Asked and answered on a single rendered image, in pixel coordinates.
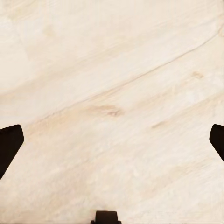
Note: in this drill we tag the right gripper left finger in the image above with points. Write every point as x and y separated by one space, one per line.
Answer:
11 139

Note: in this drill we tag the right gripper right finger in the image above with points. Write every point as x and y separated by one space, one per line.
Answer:
217 139

